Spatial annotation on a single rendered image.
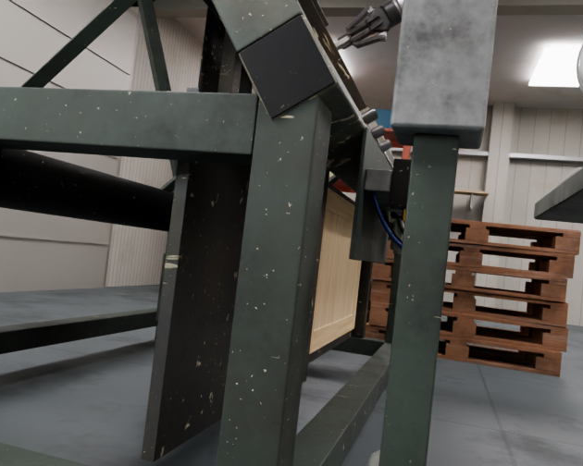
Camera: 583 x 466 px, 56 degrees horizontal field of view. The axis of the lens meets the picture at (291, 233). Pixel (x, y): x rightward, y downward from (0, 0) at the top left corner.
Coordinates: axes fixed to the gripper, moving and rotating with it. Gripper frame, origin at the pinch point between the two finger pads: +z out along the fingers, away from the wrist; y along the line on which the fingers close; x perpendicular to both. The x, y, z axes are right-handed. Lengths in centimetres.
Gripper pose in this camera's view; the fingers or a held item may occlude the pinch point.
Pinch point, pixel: (340, 44)
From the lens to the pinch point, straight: 185.7
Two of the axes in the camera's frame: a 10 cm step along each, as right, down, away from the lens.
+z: -8.6, 4.5, 2.3
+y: -4.2, -8.9, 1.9
